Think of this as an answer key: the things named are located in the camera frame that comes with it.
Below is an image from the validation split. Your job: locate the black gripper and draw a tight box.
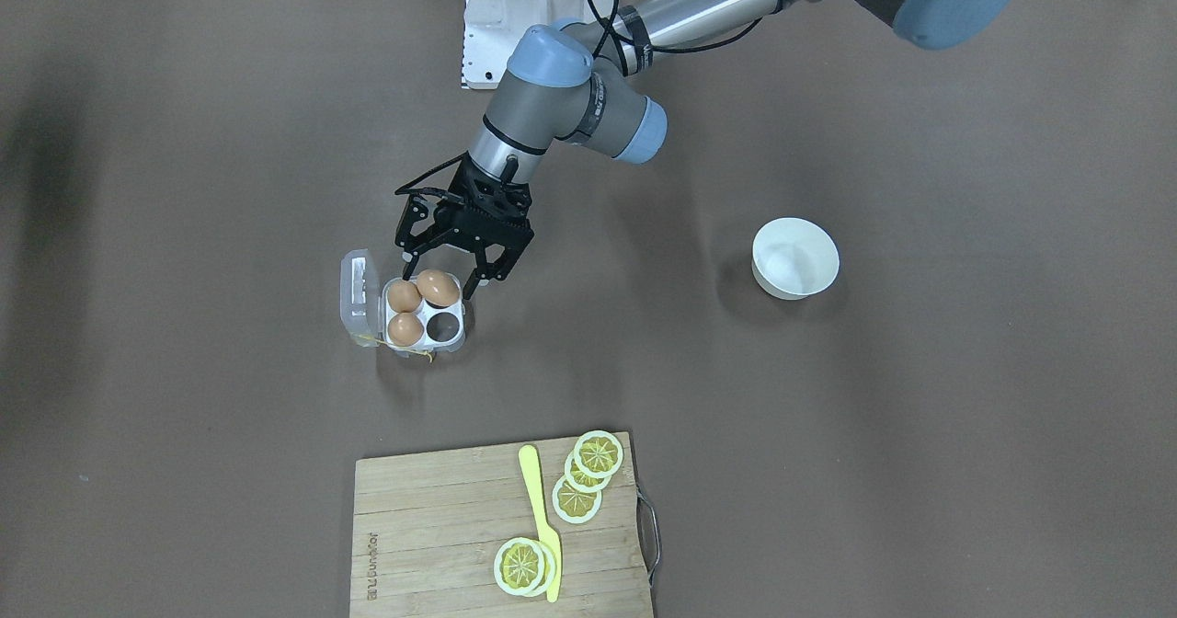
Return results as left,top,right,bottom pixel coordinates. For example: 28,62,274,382
403,157,534,301

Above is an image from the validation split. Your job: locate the brown egg from bowl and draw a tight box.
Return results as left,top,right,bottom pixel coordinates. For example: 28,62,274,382
415,270,463,308

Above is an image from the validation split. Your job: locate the clear plastic egg box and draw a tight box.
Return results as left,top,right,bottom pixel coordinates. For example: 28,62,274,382
337,250,467,358

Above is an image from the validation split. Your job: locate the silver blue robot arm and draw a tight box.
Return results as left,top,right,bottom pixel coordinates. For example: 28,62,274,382
394,0,1011,300

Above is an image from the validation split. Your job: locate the brown egg rear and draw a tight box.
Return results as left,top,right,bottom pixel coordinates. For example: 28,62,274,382
385,279,423,314

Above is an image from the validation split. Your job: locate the brown egg front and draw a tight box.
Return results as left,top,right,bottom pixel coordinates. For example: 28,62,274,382
386,313,425,348

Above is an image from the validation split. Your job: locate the yellow rubber band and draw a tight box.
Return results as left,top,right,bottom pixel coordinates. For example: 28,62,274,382
350,333,435,363

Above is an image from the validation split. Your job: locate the yellow plastic knife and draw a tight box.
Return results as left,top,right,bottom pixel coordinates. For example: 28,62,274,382
518,443,563,604

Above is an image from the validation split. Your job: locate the lemon slice middle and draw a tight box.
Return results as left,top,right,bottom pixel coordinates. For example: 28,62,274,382
564,453,612,494

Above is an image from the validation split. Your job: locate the bamboo cutting board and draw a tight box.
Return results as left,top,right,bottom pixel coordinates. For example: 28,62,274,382
350,441,658,617

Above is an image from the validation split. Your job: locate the white ceramic bowl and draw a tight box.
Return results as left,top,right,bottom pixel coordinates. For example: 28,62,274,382
751,217,840,301

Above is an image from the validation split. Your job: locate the lemon slice front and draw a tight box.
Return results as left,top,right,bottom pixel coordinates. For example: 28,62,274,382
492,537,545,598

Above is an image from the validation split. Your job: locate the lemon slice under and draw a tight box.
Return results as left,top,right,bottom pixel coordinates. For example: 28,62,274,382
528,540,558,597

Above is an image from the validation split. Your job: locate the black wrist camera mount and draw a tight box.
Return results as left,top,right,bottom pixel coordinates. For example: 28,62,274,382
394,188,463,263

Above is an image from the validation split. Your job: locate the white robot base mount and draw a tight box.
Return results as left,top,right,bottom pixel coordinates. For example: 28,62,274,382
460,0,613,91

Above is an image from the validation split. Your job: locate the black camera cable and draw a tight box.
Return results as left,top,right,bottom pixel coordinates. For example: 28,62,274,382
395,0,764,198

